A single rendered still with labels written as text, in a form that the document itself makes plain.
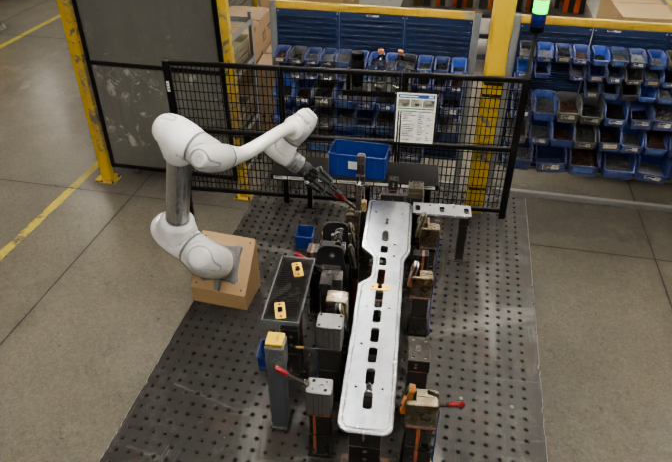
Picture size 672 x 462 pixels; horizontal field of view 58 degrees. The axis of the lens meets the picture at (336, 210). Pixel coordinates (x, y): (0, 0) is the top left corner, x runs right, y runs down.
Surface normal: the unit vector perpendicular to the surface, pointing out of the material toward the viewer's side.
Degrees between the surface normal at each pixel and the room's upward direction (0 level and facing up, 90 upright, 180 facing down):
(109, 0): 90
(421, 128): 90
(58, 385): 0
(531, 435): 0
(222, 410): 0
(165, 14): 91
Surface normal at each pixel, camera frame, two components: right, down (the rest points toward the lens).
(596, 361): 0.00, -0.82
